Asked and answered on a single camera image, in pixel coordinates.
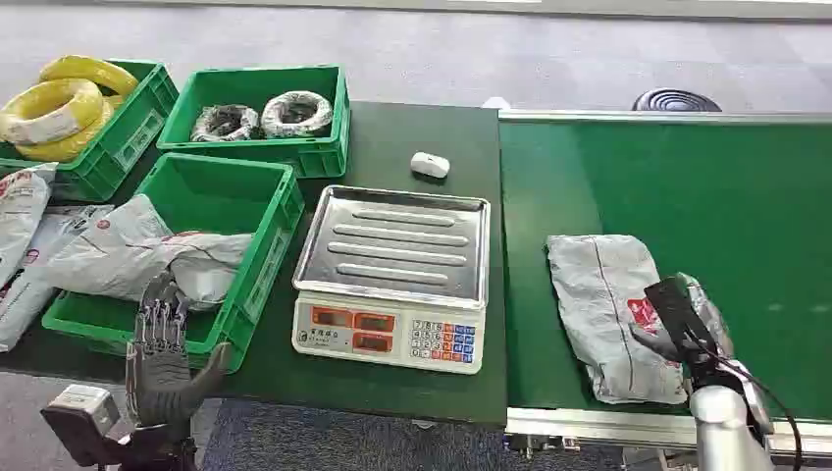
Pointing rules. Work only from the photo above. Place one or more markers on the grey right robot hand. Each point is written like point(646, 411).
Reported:
point(676, 322)

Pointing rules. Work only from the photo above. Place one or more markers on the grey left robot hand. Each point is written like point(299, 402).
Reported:
point(158, 380)

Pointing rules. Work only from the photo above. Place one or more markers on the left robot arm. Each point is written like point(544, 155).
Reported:
point(153, 450)

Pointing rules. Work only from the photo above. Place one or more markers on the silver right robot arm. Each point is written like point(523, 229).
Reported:
point(725, 429)

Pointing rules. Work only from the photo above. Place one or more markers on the grey parcel with red label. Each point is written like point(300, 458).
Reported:
point(601, 299)

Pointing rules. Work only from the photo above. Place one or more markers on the green conveyor belt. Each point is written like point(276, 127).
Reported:
point(715, 195)

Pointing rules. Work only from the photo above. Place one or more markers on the grey parcel bag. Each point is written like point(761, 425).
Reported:
point(130, 250)

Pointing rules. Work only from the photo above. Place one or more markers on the white printed parcel bag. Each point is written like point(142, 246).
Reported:
point(29, 279)
point(19, 208)

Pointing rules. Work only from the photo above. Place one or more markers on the green crate with parcel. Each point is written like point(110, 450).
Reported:
point(221, 195)

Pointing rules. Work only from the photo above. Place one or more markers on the black round ribbed disc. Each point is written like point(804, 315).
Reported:
point(676, 101)

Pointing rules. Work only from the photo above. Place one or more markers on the green crate with yellow coils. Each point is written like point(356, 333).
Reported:
point(123, 143)

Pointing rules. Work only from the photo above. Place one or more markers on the electronic scale with steel tray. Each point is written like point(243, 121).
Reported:
point(396, 260)

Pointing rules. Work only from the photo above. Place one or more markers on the green crate with wrapped coils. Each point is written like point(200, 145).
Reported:
point(312, 153)

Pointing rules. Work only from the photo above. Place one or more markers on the small white floor object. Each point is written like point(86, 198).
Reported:
point(496, 103)

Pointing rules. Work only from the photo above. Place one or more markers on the small white plastic device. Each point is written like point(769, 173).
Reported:
point(429, 164)

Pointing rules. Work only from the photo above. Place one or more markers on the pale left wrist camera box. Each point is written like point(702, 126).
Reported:
point(81, 419)

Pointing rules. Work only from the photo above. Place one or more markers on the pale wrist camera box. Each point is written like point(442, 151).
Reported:
point(755, 396)
point(81, 419)

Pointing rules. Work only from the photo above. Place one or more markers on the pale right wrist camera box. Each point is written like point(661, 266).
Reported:
point(755, 396)

